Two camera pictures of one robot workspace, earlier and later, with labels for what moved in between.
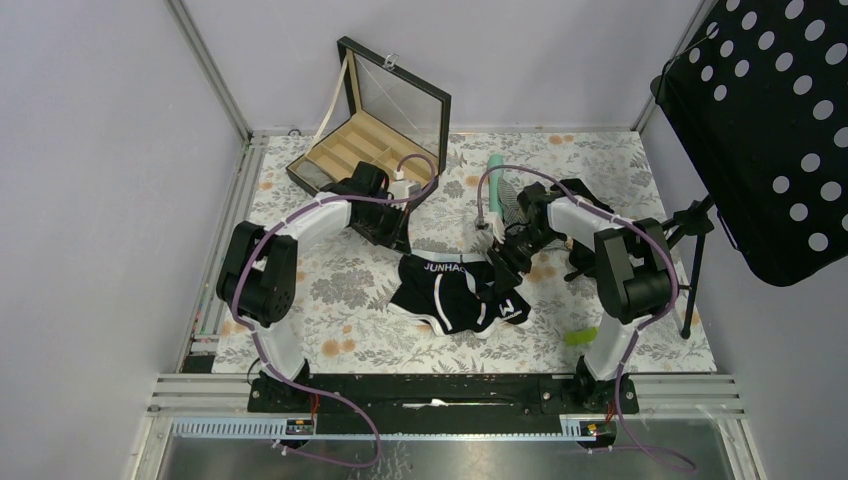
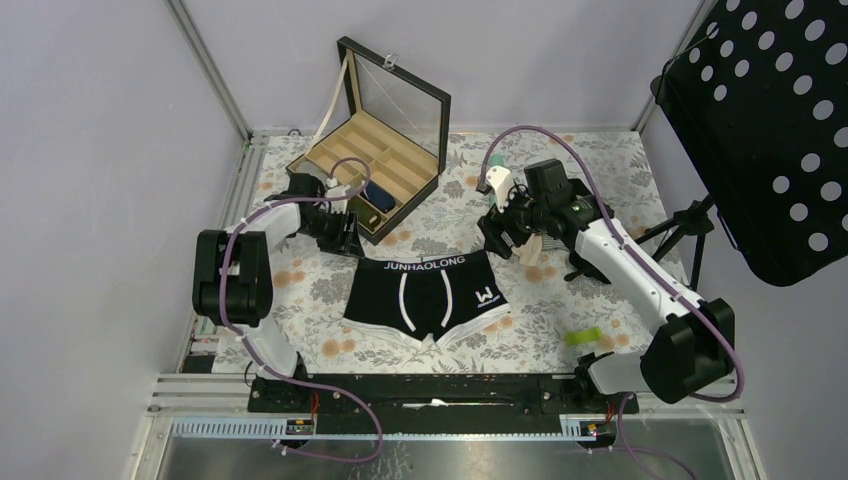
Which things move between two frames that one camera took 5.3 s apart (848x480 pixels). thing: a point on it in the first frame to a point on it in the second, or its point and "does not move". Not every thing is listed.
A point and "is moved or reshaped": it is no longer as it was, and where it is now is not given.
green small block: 580,337 does not move
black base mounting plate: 442,404 does not move
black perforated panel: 758,99 does not move
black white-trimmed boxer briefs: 456,293 is moved or reshaped
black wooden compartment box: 397,120 does not move
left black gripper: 397,236 to 344,242
